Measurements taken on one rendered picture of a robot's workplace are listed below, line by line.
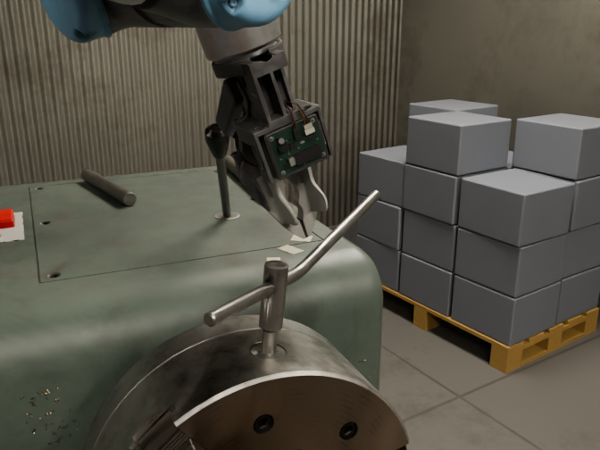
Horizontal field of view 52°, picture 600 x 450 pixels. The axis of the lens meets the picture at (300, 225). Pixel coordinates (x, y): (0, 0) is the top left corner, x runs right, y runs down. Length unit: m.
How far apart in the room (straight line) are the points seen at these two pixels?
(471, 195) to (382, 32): 1.89
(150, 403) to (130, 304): 0.14
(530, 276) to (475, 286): 0.26
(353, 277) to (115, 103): 2.97
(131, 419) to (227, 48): 0.34
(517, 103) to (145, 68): 2.14
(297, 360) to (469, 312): 2.54
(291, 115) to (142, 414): 0.30
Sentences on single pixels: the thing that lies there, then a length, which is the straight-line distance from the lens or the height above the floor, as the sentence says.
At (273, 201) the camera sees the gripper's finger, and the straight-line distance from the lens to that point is 0.66.
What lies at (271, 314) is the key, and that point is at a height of 1.28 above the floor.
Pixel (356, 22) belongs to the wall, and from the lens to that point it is 4.36.
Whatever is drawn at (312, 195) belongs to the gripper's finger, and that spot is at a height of 1.35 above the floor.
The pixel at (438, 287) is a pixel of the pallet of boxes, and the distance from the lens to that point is 3.18.
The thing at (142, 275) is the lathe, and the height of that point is 1.25.
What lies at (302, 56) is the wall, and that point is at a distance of 4.12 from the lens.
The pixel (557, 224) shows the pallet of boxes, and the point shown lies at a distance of 2.98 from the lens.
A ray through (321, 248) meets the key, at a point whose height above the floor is 1.31.
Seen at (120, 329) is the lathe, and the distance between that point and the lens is 0.67.
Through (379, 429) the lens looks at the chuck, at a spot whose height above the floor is 1.15.
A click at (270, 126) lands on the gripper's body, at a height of 1.43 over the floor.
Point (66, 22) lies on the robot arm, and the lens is 0.53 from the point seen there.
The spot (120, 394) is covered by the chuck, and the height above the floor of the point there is 1.19.
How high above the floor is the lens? 1.53
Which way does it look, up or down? 18 degrees down
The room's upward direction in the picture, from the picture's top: straight up
